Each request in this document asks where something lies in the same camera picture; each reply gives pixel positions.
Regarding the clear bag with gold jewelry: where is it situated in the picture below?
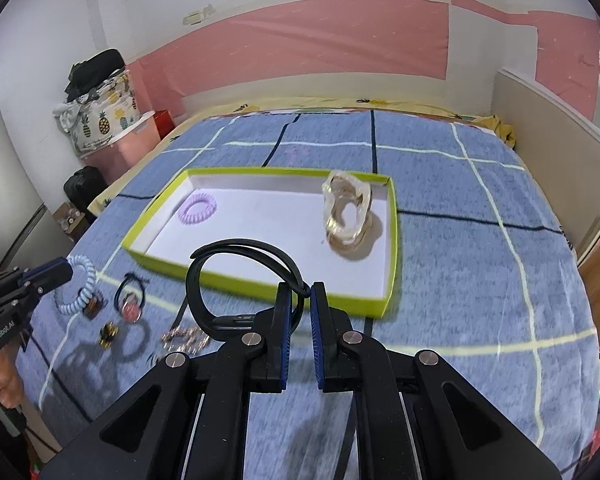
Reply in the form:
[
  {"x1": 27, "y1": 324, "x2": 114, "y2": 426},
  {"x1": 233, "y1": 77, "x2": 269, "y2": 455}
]
[{"x1": 322, "y1": 170, "x2": 387, "y2": 262}]

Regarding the red small box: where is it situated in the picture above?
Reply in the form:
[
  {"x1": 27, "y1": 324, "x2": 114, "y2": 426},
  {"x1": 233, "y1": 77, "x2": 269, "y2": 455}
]
[{"x1": 154, "y1": 110, "x2": 175, "y2": 139}]

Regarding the black hair tie pink charm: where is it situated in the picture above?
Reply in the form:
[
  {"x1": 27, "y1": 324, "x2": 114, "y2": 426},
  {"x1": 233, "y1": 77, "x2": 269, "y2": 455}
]
[{"x1": 114, "y1": 272, "x2": 148, "y2": 323}]

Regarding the pineapple print fabric bag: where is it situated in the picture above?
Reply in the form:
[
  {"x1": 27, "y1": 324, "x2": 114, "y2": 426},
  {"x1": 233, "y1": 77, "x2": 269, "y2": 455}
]
[{"x1": 52, "y1": 68, "x2": 140, "y2": 156}]

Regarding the person's left hand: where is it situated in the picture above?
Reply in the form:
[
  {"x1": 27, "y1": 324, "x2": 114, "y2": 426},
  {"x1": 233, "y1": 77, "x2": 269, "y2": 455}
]
[{"x1": 0, "y1": 346, "x2": 24, "y2": 408}]

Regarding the pink plastic storage box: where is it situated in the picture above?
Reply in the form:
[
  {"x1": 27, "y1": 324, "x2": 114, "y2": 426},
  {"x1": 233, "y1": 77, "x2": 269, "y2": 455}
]
[{"x1": 82, "y1": 112, "x2": 161, "y2": 184}]

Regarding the silver refrigerator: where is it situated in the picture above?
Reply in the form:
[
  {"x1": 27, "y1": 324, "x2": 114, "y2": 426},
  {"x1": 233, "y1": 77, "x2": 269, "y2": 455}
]
[{"x1": 0, "y1": 111, "x2": 73, "y2": 272}]

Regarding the blue plaid bed blanket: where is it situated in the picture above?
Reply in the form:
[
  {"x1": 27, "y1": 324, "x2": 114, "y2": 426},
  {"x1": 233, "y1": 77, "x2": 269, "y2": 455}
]
[{"x1": 14, "y1": 109, "x2": 600, "y2": 480}]

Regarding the black wristband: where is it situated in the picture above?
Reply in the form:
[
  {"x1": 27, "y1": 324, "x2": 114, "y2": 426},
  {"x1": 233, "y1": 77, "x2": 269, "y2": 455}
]
[{"x1": 185, "y1": 238, "x2": 310, "y2": 341}]

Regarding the cardboard box with items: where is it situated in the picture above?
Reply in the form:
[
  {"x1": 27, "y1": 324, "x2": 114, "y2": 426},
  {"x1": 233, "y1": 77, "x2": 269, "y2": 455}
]
[{"x1": 53, "y1": 203, "x2": 90, "y2": 243}]

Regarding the purple spiral hair tie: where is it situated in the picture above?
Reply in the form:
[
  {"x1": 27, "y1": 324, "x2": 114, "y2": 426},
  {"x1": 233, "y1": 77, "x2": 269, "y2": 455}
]
[{"x1": 176, "y1": 193, "x2": 220, "y2": 226}]

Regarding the green white tray box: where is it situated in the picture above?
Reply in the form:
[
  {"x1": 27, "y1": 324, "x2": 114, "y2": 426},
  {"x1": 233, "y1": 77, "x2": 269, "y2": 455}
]
[{"x1": 122, "y1": 167, "x2": 399, "y2": 318}]

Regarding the beige bed headboard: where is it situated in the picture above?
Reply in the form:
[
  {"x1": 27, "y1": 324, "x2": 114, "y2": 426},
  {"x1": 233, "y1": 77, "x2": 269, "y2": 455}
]
[{"x1": 492, "y1": 68, "x2": 600, "y2": 262}]

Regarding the black backpack on floor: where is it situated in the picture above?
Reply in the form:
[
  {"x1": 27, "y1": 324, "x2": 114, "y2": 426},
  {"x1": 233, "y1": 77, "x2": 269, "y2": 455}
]
[{"x1": 64, "y1": 166, "x2": 107, "y2": 224}]

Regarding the light blue spiral hair tie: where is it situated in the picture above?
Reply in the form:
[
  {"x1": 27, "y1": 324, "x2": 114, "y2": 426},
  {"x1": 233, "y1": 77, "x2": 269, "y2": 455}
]
[{"x1": 52, "y1": 253, "x2": 98, "y2": 317}]

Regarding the rose gold chain bracelet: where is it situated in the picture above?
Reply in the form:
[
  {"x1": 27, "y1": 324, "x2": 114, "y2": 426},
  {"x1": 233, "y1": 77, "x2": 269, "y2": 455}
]
[{"x1": 151, "y1": 325, "x2": 212, "y2": 361}]

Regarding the black bag on top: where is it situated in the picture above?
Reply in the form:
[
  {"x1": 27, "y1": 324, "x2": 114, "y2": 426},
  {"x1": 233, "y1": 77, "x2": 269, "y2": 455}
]
[{"x1": 65, "y1": 49, "x2": 125, "y2": 102}]

